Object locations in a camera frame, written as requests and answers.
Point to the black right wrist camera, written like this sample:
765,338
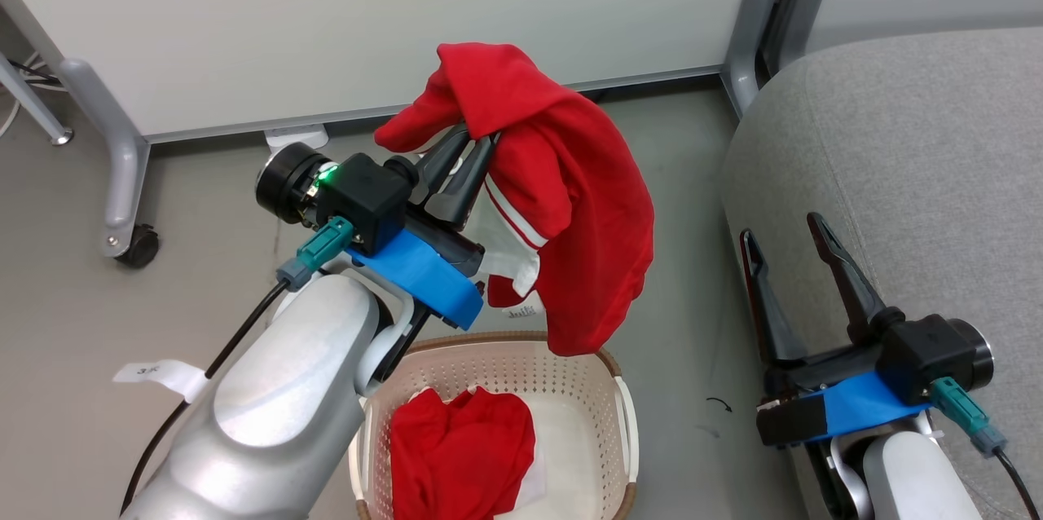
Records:
929,353

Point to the grey metal table leg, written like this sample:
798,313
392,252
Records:
33,104

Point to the grey fabric sofa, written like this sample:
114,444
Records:
913,178

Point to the black caster wheel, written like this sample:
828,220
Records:
138,247

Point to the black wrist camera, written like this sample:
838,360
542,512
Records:
929,353
358,194

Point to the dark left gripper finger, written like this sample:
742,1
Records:
468,178
440,157

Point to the plain red garment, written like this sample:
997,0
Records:
460,455

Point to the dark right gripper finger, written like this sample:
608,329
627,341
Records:
847,279
766,308

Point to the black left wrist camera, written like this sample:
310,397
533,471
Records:
358,194

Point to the white power strip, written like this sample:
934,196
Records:
296,135

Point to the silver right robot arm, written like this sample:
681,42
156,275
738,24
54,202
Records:
904,479

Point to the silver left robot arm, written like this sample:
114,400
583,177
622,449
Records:
277,406

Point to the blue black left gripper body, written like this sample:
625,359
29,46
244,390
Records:
424,271

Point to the cream perforated laundry basket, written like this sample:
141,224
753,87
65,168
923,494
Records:
570,390

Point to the red garment white stripes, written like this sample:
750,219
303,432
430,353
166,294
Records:
570,202

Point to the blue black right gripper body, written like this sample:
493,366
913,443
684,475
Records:
831,410

